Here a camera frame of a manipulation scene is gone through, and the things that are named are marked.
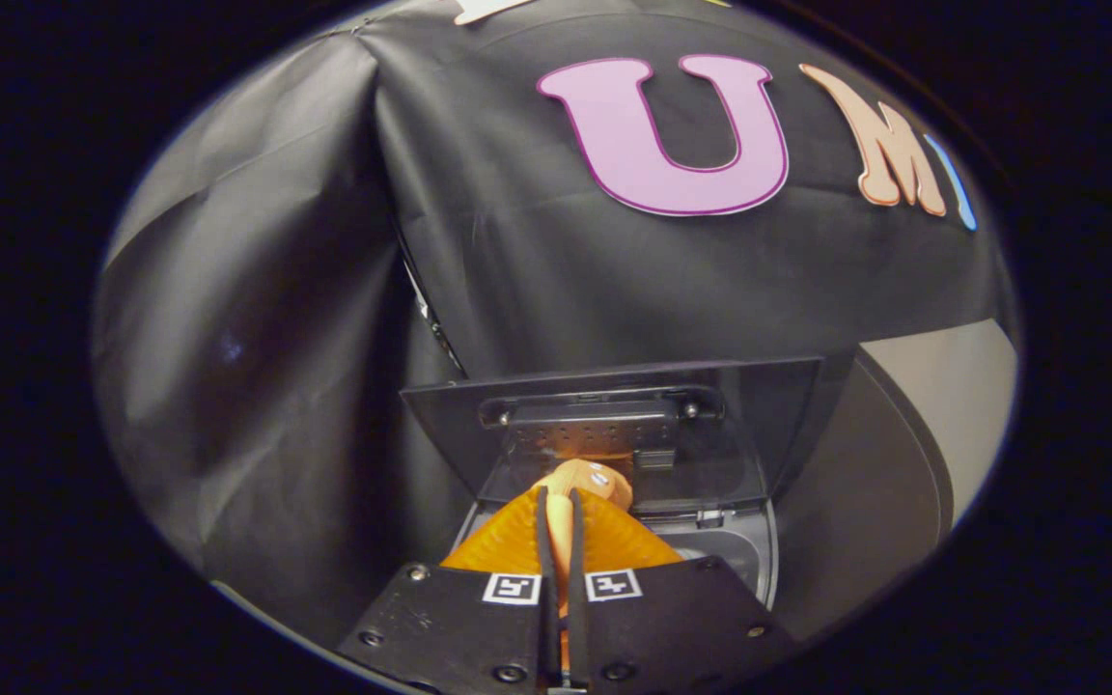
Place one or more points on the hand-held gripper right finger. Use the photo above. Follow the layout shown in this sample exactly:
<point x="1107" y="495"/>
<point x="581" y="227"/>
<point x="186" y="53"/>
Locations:
<point x="575" y="541"/>

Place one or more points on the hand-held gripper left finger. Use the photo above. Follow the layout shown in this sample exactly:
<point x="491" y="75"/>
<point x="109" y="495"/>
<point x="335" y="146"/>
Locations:
<point x="546" y="541"/>

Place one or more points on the orange garment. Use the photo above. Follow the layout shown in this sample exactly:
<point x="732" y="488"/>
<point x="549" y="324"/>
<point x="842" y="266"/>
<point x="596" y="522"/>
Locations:
<point x="587" y="478"/>

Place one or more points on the black backdrop cloth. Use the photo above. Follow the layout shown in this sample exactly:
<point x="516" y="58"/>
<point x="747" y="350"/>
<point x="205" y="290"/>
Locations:
<point x="324" y="290"/>

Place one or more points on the white cabinet with dark frame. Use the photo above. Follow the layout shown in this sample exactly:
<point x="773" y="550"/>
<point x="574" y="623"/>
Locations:
<point x="952" y="405"/>

